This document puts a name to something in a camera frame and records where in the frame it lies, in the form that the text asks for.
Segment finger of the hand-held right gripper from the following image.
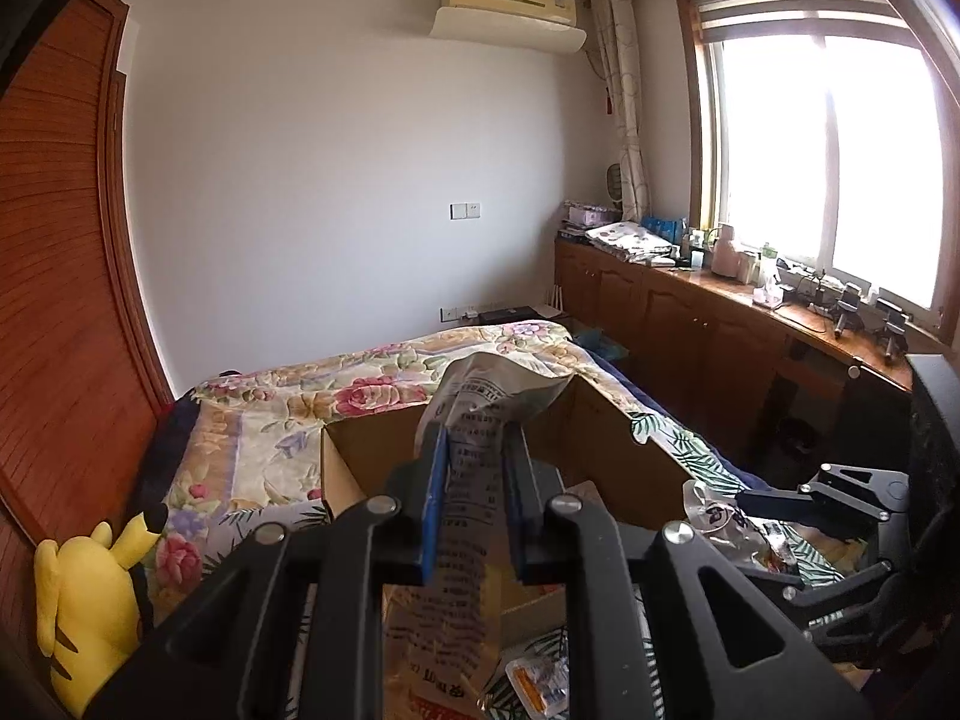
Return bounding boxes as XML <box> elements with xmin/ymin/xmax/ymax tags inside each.
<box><xmin>750</xmin><ymin>559</ymin><xmax>902</xmax><ymax>627</ymax></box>
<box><xmin>735</xmin><ymin>463</ymin><xmax>911</xmax><ymax>542</ymax></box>

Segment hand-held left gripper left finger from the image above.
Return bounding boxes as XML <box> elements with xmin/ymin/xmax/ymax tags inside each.
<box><xmin>86</xmin><ymin>420</ymin><xmax>451</xmax><ymax>720</ymax></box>

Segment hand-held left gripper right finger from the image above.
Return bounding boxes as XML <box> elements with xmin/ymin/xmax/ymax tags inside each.
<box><xmin>501</xmin><ymin>420</ymin><xmax>878</xmax><ymax>720</ymax></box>

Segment clear white snack packet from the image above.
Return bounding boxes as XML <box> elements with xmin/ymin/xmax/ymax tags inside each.
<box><xmin>682</xmin><ymin>478</ymin><xmax>773</xmax><ymax>572</ymax></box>

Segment white red-edged snack packet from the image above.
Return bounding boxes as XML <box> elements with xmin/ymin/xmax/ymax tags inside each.
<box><xmin>386</xmin><ymin>351</ymin><xmax>582</xmax><ymax>720</ymax></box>

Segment brown cardboard box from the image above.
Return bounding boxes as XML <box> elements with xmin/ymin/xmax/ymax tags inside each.
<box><xmin>321</xmin><ymin>373</ymin><xmax>691</xmax><ymax>653</ymax></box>

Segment clear packet with orange snacks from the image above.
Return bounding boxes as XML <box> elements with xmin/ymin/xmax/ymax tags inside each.
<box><xmin>502</xmin><ymin>652</ymin><xmax>575</xmax><ymax>718</ymax></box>

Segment leaf print bed sheet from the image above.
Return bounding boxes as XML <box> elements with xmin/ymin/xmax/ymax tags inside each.
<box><xmin>150</xmin><ymin>412</ymin><xmax>856</xmax><ymax>720</ymax></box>

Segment floral blanket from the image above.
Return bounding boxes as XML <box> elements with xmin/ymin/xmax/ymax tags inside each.
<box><xmin>157</xmin><ymin>321</ymin><xmax>638</xmax><ymax>541</ymax></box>

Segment blue plastic bag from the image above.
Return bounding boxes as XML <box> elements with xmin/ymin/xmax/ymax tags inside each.
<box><xmin>574</xmin><ymin>326</ymin><xmax>627</xmax><ymax>361</ymax></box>

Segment black flat box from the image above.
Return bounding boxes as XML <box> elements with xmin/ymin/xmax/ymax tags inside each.
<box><xmin>476</xmin><ymin>304</ymin><xmax>556</xmax><ymax>327</ymax></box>

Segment wooden cabinet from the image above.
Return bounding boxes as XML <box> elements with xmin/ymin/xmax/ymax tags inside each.
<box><xmin>555</xmin><ymin>236</ymin><xmax>960</xmax><ymax>481</ymax></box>

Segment black device on stand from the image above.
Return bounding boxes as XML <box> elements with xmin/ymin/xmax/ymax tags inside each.
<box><xmin>834</xmin><ymin>281</ymin><xmax>871</xmax><ymax>335</ymax></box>
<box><xmin>876</xmin><ymin>298</ymin><xmax>912</xmax><ymax>361</ymax></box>

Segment pink kettle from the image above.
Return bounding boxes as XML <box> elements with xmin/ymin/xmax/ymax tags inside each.
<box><xmin>709</xmin><ymin>223</ymin><xmax>743</xmax><ymax>277</ymax></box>

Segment folded printed cloth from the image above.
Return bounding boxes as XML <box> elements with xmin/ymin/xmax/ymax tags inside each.
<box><xmin>585</xmin><ymin>221</ymin><xmax>676</xmax><ymax>265</ymax></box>

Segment pink box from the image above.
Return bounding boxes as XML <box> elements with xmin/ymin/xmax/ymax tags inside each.
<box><xmin>561</xmin><ymin>199</ymin><xmax>623</xmax><ymax>230</ymax></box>

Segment wooden framed window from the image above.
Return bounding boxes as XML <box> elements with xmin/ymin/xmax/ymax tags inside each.
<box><xmin>675</xmin><ymin>0</ymin><xmax>955</xmax><ymax>331</ymax></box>

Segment yellow plush toy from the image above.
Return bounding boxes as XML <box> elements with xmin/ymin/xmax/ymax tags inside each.
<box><xmin>34</xmin><ymin>506</ymin><xmax>170</xmax><ymax>717</ymax></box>

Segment patterned curtain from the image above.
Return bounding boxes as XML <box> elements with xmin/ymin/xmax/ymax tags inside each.
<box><xmin>589</xmin><ymin>0</ymin><xmax>653</xmax><ymax>222</ymax></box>

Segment white air deflector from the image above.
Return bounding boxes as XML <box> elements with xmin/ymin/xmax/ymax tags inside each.
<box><xmin>429</xmin><ymin>6</ymin><xmax>587</xmax><ymax>53</ymax></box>

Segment grey roller blind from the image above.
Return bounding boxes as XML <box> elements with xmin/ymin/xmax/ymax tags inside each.
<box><xmin>694</xmin><ymin>0</ymin><xmax>912</xmax><ymax>42</ymax></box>

